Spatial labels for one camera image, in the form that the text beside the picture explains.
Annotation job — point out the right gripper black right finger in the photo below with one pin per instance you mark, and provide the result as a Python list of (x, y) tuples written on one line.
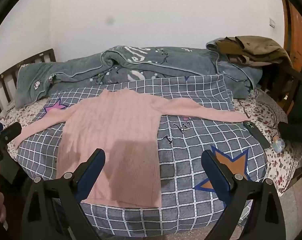
[(265, 220)]

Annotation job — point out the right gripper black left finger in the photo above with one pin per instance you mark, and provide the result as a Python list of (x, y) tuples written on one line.
[(52, 209)]

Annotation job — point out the grey checked quilt with stars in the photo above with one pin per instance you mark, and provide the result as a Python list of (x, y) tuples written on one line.
[(188, 202)]

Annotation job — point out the dark chair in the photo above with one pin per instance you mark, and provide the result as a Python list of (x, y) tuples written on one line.
[(284, 81)]

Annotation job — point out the white wall switch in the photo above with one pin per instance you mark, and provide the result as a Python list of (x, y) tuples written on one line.
[(271, 23)]

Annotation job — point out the small doll toy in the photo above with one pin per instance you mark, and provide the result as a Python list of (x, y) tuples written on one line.
[(278, 144)]

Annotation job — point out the wooden door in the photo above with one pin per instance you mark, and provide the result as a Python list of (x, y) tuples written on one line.
[(293, 34)]

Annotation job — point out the grey-green fleece blanket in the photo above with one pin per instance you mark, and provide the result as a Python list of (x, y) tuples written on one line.
[(119, 64)]

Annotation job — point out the pink knit sweater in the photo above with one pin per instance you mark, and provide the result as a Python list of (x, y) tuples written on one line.
[(124, 124)]

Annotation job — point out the dark wooden headboard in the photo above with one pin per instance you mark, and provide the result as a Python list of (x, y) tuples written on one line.
[(8, 79)]

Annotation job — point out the brown clothes pile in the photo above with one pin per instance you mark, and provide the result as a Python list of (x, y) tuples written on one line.
[(253, 51)]

